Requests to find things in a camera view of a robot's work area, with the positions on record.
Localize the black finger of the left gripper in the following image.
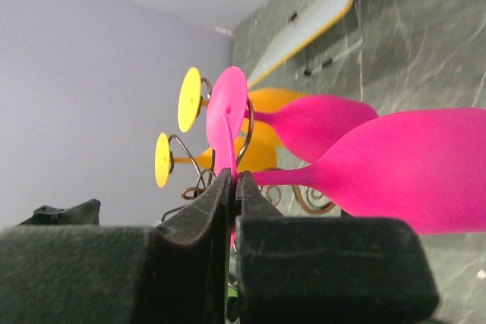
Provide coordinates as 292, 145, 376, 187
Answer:
19, 199, 101, 225

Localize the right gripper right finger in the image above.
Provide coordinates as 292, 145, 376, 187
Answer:
234, 170, 440, 324

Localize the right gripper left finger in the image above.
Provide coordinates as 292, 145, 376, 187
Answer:
1, 169, 232, 323

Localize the orange wine glass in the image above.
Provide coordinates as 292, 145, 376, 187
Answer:
154, 121, 286, 189
178, 66, 304, 132

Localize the yellow framed mirror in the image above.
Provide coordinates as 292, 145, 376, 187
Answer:
248, 0, 365, 88

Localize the pink wine glass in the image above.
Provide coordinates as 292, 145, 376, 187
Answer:
242, 94, 379, 164
205, 66, 486, 249

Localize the wire wine glass rack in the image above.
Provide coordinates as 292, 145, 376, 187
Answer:
160, 76, 337, 287

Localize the pink wine glass front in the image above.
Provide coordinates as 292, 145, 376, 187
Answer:
205, 66, 486, 249

